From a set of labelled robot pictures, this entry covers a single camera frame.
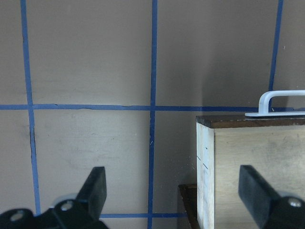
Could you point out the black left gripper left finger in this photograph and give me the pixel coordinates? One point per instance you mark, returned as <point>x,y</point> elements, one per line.
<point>93,193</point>

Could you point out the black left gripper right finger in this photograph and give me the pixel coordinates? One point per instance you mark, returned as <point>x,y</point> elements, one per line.
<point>258,196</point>

